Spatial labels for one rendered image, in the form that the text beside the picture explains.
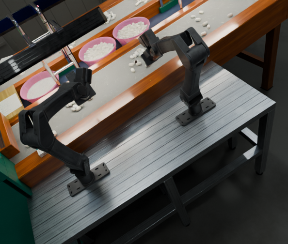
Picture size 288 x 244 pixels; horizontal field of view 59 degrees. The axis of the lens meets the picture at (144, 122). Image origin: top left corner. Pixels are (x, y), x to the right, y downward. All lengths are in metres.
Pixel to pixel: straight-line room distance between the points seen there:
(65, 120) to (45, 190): 0.37
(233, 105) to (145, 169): 0.52
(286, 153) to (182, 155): 0.97
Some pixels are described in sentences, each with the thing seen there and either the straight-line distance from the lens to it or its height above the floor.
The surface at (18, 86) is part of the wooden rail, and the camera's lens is 1.89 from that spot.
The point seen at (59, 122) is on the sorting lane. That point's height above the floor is 0.74.
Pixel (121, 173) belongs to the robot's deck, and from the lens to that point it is 1.16.
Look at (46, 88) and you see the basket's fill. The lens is 1.74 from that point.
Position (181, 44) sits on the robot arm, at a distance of 0.94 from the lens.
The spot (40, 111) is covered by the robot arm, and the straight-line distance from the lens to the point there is 0.89.
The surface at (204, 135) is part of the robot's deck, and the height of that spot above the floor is 0.67.
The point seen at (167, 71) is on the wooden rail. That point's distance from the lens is 1.37.
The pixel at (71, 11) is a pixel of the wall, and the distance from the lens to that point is 3.57.
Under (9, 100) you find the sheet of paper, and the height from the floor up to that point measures 0.78.
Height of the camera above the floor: 1.61
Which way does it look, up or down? 47 degrees down
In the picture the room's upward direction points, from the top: 23 degrees counter-clockwise
